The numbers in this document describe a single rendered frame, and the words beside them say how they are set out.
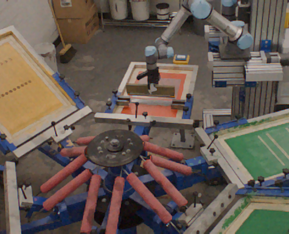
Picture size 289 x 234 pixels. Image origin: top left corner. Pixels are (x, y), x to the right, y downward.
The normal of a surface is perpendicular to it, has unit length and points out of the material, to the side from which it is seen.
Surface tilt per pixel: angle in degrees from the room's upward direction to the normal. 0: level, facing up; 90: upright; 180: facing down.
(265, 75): 90
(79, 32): 91
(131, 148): 0
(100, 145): 0
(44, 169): 0
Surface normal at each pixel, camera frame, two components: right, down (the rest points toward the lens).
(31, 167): -0.04, -0.84
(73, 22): -0.21, 0.52
